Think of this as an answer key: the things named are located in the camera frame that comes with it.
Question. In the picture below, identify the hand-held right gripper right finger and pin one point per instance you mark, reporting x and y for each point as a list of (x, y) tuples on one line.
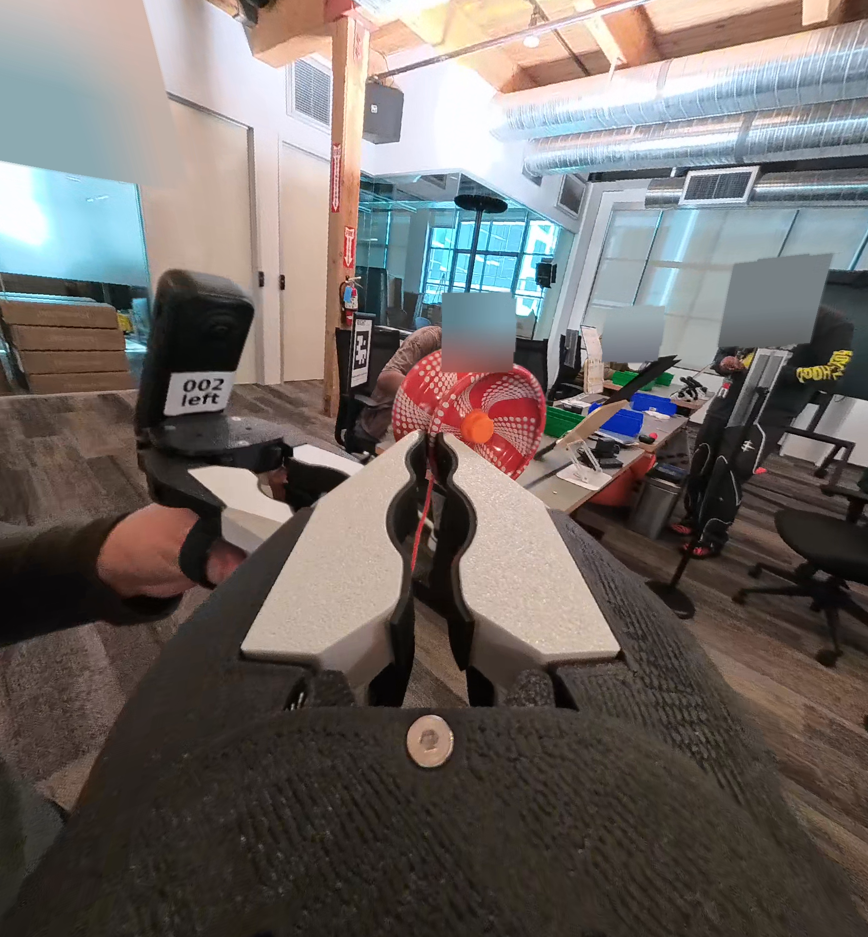
[(536, 586)]

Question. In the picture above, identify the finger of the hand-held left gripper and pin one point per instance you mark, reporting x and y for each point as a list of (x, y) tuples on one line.
[(327, 461), (244, 505)]

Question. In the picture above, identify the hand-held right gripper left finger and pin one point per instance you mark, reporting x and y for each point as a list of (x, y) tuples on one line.
[(332, 586)]

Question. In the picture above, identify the red white yo-yo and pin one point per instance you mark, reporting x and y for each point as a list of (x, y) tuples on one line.
[(507, 403)]

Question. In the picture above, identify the person's left forearm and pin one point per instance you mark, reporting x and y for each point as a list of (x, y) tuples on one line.
[(31, 579)]

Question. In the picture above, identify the person's left hand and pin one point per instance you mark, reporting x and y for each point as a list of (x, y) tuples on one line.
[(141, 554)]

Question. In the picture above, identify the black stool chair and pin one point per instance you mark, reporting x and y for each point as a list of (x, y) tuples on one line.
[(353, 417)]

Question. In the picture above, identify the grey work table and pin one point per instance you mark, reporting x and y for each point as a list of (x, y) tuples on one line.
[(548, 480)]

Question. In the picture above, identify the black white marker sign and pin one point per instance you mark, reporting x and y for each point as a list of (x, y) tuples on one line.
[(361, 352)]

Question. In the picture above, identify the white door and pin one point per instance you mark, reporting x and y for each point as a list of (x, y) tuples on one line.
[(207, 220), (302, 264)]

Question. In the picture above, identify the red orange object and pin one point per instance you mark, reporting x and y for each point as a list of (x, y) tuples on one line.
[(617, 480)]

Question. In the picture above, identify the grey waste bin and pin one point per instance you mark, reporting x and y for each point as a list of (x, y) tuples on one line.
[(654, 505)]

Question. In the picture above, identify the white tilted stand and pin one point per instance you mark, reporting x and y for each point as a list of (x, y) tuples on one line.
[(595, 437)]

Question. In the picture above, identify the red fire extinguisher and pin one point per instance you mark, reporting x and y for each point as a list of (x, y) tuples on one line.
[(349, 300)]

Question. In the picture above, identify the green parts bin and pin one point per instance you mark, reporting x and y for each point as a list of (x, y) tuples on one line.
[(563, 420), (639, 378)]

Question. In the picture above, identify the small blue parts bin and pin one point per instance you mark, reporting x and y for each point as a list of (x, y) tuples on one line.
[(624, 422), (654, 401)]

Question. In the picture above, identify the black floor lamp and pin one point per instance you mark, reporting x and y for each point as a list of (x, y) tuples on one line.
[(481, 202)]

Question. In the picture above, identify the black office chair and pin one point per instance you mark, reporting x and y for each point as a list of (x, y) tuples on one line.
[(837, 549)]

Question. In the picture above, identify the wooden post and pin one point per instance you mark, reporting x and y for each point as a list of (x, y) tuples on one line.
[(346, 191)]

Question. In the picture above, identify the red wall sign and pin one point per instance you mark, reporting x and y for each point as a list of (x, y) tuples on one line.
[(336, 176)]

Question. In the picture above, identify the white wall vent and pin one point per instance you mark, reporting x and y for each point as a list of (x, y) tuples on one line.
[(312, 91)]

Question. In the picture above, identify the black wall speaker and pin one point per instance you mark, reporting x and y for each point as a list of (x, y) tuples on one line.
[(383, 110)]

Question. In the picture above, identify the silver spiral air duct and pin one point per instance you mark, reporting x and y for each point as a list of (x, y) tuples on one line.
[(712, 147)]

